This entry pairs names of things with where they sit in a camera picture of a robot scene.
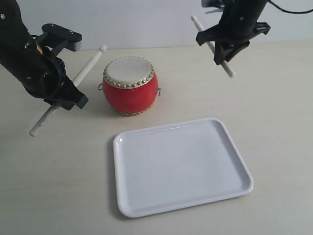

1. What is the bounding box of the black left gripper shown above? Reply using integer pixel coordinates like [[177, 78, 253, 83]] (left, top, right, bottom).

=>
[[14, 36, 89, 111]]

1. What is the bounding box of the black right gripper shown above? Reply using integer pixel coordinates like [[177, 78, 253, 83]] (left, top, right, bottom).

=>
[[196, 9, 271, 65]]

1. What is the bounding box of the wooden drumstick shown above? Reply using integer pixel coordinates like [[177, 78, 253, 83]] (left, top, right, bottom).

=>
[[190, 15, 235, 78], [29, 45, 107, 137]]

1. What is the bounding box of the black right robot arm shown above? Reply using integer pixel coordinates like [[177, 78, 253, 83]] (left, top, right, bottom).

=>
[[196, 0, 271, 65]]

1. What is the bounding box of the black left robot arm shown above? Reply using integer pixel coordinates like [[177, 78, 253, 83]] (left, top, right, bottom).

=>
[[0, 0, 88, 111]]

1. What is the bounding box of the small red drum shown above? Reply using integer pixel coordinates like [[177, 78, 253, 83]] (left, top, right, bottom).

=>
[[98, 56, 161, 116]]

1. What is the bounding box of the white rectangular plastic tray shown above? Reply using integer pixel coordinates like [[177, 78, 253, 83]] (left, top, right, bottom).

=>
[[113, 118, 253, 218]]

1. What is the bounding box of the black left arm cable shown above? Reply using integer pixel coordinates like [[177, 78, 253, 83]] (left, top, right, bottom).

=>
[[31, 34, 68, 101]]

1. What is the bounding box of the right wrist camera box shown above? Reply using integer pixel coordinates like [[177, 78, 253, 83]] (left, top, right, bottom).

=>
[[201, 0, 225, 9]]

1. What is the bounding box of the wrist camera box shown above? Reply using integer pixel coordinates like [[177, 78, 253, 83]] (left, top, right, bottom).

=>
[[201, 0, 225, 9], [37, 23, 83, 52]]

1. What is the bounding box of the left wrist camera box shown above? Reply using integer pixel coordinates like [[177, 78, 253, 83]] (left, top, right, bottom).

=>
[[37, 23, 83, 52]]

